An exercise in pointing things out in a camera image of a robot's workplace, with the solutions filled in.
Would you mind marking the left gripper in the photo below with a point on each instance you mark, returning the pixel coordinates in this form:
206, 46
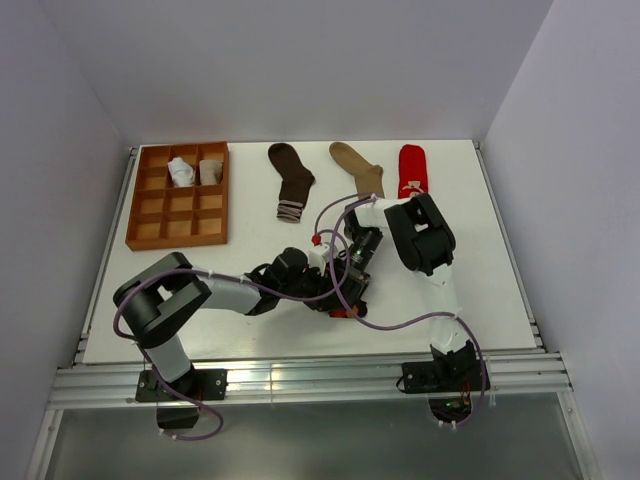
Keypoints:
323, 282

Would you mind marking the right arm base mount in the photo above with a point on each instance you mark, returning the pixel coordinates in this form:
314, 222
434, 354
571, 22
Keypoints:
452, 384

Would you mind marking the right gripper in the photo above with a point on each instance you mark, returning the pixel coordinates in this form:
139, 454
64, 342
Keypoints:
355, 284

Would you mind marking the white sock with black stripes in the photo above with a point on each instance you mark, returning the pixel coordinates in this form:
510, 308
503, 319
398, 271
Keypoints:
182, 174

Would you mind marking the orange compartment tray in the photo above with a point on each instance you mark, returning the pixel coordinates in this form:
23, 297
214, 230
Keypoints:
165, 217

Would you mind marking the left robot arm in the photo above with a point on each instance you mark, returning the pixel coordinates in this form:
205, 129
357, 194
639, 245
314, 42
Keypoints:
158, 302

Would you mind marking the dark brown sock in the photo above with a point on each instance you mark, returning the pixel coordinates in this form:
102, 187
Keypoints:
296, 182

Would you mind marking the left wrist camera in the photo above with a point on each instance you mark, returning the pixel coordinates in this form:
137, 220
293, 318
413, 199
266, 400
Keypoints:
320, 254

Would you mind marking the tan sock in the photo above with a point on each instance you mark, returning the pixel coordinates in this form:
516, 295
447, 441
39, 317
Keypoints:
367, 176

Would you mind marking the aluminium rail frame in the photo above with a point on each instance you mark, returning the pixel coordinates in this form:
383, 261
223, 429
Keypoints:
314, 397

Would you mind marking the beige and red reindeer sock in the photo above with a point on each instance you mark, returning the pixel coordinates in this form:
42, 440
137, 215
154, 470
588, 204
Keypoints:
210, 171

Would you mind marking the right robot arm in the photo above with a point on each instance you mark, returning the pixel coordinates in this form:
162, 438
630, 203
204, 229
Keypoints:
425, 245

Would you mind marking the black orange argyle sock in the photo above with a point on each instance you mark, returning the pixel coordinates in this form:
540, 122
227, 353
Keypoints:
345, 312

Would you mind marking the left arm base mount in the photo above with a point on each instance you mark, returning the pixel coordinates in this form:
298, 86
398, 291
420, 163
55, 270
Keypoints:
200, 385

